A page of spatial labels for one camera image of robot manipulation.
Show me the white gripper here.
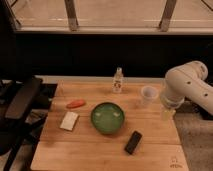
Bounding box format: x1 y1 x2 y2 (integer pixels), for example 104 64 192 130
160 94 184 120

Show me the white sponge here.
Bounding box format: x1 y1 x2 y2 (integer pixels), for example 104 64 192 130
60 112 79 131

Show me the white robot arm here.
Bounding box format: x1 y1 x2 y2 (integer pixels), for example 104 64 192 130
160 61 213 121

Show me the black phone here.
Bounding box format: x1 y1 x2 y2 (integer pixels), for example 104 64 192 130
124 131 142 155

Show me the green bowl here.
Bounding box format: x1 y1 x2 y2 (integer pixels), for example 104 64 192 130
90 102 125 134

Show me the clear spray bottle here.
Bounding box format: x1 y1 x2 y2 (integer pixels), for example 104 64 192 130
113 67 123 93

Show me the orange carrot toy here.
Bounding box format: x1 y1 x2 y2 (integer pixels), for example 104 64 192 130
66 100 86 109

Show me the black office chair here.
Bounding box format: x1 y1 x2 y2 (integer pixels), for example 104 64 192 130
0 77 51 171

